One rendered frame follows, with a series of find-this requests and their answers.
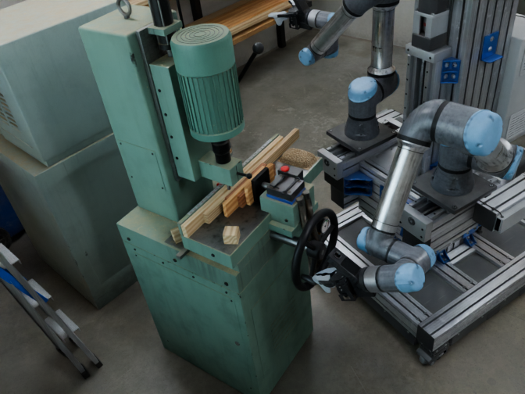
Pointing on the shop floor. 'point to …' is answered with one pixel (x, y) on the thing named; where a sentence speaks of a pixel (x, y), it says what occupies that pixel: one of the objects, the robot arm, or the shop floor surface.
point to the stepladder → (62, 327)
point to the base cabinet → (229, 318)
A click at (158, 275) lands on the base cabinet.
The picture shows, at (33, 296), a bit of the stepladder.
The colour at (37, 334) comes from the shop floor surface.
